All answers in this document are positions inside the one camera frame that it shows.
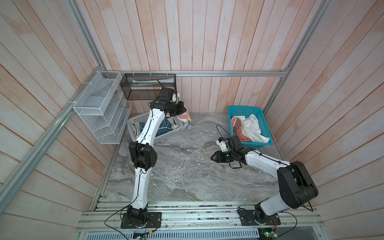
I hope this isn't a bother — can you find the multicolour lettered towel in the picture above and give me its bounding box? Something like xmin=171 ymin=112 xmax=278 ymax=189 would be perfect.
xmin=173 ymin=111 xmax=192 ymax=130

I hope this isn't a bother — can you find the red and white towel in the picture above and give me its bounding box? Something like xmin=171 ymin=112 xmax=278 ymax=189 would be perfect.
xmin=231 ymin=116 xmax=252 ymax=142

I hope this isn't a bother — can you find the blue and cream towel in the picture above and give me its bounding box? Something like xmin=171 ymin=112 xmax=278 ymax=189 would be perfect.
xmin=132 ymin=118 xmax=177 ymax=138

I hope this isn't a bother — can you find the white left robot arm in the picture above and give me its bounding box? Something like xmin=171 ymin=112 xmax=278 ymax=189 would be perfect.
xmin=123 ymin=87 xmax=186 ymax=227

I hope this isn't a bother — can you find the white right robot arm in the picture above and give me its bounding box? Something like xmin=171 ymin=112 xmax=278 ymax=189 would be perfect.
xmin=211 ymin=136 xmax=319 ymax=224

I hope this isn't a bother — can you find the white plastic laundry basket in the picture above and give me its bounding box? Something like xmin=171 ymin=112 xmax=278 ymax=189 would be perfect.
xmin=127 ymin=112 xmax=184 ymax=144

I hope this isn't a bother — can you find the white towel in basket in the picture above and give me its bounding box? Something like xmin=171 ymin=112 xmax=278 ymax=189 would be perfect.
xmin=243 ymin=114 xmax=270 ymax=144

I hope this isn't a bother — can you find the teal plastic basket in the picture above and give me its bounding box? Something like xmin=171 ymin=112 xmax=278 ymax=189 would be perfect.
xmin=228 ymin=106 xmax=273 ymax=148

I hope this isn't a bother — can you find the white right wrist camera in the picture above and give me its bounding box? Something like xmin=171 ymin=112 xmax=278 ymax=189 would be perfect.
xmin=216 ymin=138 xmax=229 ymax=153

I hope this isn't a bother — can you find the black mesh wall basket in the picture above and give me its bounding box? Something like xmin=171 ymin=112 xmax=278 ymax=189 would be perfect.
xmin=120 ymin=73 xmax=178 ymax=101

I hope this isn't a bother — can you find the white wire mesh shelf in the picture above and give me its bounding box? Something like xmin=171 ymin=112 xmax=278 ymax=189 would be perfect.
xmin=74 ymin=71 xmax=132 ymax=145

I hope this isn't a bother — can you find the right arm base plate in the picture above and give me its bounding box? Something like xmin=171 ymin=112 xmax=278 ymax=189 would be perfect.
xmin=237 ymin=208 xmax=281 ymax=226

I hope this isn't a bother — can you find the aluminium wall rail back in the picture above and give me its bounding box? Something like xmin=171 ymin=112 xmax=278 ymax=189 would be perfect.
xmin=119 ymin=70 xmax=288 ymax=77

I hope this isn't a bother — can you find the aluminium wall rail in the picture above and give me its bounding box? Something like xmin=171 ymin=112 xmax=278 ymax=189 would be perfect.
xmin=1 ymin=66 xmax=105 ymax=215
xmin=119 ymin=70 xmax=288 ymax=77

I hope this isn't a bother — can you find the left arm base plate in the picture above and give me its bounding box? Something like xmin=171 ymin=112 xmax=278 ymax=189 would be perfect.
xmin=121 ymin=212 xmax=162 ymax=230

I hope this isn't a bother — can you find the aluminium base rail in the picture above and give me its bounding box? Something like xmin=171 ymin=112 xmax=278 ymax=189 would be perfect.
xmin=76 ymin=201 xmax=324 ymax=232

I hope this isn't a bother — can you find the aluminium wall rail left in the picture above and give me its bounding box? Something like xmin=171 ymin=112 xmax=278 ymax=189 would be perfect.
xmin=1 ymin=66 xmax=105 ymax=215

